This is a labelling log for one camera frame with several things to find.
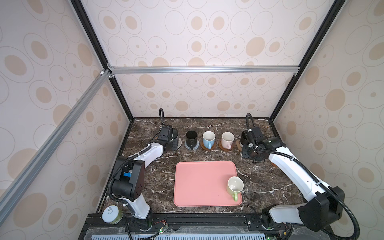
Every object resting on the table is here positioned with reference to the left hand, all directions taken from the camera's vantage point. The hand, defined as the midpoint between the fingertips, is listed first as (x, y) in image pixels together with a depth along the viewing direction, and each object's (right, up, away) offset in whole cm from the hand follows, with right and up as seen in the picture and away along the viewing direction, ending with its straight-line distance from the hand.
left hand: (176, 139), depth 94 cm
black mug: (+10, 0, +3) cm, 10 cm away
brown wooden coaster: (+17, -5, +8) cm, 20 cm away
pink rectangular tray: (+17, -24, -10) cm, 32 cm away
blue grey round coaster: (+11, -6, +7) cm, 14 cm away
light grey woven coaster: (+1, -3, +9) cm, 10 cm away
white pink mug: (+33, +3, +3) cm, 33 cm away
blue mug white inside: (+20, 0, +1) cm, 21 cm away
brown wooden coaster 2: (+32, -2, 0) cm, 32 cm away
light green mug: (+34, -24, -13) cm, 44 cm away
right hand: (+40, -7, -13) cm, 43 cm away
